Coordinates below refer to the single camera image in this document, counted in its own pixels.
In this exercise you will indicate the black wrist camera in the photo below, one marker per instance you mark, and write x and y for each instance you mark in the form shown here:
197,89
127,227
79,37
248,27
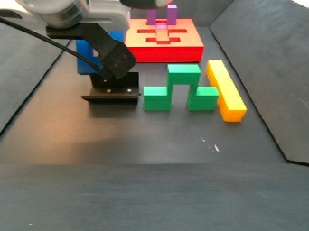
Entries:
115,55

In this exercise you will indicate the yellow long bar block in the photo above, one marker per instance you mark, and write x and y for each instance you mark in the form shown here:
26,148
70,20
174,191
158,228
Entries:
230,103

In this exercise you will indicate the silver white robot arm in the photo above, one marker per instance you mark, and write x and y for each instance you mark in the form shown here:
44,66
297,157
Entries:
62,14

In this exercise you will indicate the green stepped arch block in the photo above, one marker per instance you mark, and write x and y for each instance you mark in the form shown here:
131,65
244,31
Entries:
181,74

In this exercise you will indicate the red base block with slots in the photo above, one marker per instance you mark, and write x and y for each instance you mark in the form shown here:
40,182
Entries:
165,43

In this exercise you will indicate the blue U-shaped block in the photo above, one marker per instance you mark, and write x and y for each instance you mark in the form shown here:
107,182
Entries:
86,51

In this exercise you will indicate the purple U-shaped block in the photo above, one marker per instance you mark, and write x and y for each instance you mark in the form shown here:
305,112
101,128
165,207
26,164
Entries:
171,15

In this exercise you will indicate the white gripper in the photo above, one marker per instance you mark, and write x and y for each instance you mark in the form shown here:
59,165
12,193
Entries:
110,14

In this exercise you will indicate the black angled fixture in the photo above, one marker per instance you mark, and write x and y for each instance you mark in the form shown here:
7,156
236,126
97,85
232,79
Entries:
114,91

